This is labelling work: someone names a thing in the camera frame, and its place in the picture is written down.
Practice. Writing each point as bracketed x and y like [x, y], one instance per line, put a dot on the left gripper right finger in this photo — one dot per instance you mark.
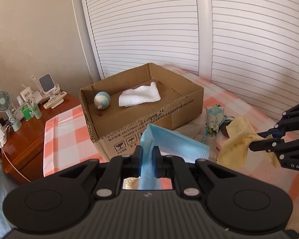
[179, 171]

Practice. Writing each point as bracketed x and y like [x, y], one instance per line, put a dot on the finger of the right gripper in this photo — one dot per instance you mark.
[288, 123]
[265, 145]

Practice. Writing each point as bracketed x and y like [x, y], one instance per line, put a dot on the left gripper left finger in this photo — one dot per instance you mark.
[111, 174]

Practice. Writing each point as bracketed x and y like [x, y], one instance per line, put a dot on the blue face mask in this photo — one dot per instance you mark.
[169, 142]

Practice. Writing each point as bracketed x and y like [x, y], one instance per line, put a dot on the yellow microfiber cloth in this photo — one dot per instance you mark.
[234, 152]

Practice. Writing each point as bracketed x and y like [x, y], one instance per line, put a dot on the white cloth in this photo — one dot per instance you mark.
[140, 95]

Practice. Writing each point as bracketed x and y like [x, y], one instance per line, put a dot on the blue white round plush toy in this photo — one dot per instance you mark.
[102, 100]

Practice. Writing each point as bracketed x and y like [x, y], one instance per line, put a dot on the cream scrunchie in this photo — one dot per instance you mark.
[131, 183]

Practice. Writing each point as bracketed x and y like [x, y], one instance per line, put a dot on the checkered pink tablecloth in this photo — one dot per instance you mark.
[67, 141]

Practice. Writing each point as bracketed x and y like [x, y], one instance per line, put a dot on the cardboard box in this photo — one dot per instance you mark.
[118, 130]

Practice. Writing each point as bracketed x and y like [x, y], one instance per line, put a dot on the white louvered closet doors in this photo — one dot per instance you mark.
[247, 47]

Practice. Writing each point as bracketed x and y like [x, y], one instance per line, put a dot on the white remote control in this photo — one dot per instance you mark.
[55, 101]

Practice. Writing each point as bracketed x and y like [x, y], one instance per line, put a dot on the wooden nightstand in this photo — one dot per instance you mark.
[22, 155]

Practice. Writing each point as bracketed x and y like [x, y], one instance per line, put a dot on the green sanitizer bottle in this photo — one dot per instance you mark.
[27, 113]

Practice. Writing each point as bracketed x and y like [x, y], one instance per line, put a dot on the green tube bottle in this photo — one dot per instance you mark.
[35, 109]

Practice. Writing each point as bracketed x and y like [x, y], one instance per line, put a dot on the small tablet on stand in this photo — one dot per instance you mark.
[48, 85]

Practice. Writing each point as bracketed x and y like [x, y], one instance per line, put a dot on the white cream tube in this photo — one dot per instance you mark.
[27, 94]

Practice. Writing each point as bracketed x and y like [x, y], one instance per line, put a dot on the green desk fan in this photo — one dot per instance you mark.
[5, 106]

